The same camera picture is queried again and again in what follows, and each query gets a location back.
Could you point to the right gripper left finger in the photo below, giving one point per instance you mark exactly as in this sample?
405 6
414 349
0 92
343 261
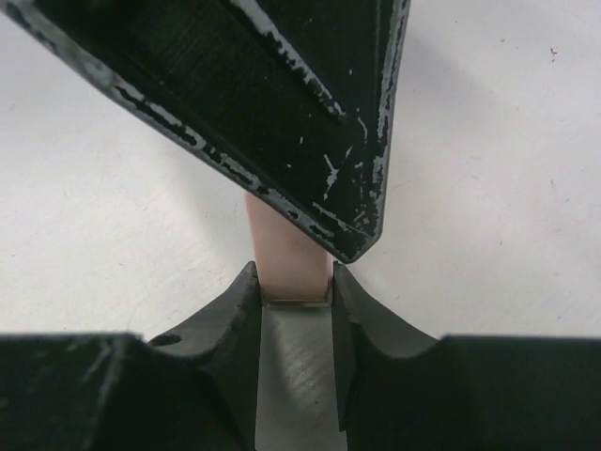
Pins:
193 387

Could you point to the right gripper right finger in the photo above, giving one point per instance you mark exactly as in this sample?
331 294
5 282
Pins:
398 388

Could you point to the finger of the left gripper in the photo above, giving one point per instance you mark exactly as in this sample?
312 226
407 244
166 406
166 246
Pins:
292 100

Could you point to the pink stapler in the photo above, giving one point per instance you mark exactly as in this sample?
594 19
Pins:
296 407

